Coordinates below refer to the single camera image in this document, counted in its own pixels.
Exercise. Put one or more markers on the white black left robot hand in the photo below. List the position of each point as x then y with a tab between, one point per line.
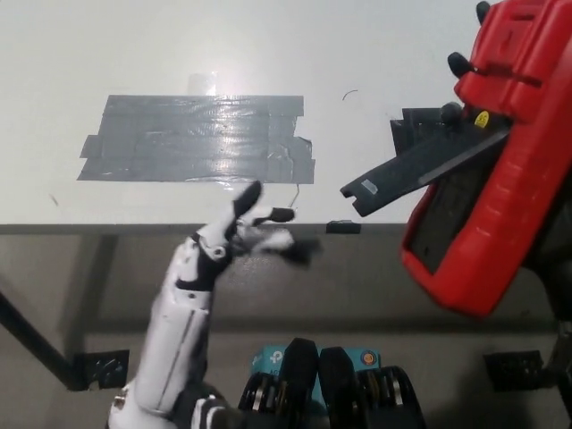
179	322

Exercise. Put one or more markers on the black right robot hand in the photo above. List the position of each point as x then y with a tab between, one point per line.
452	116

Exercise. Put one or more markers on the black teal robot torso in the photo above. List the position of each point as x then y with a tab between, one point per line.
330	393

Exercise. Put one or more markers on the red digital multimeter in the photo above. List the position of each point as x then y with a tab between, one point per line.
514	134

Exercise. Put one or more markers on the black table leg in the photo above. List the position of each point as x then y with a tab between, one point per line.
31	339

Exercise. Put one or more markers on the grey duct tape patch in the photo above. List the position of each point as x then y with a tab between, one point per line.
179	138

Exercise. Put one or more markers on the small black tape strip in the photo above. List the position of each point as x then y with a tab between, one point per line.
343	227

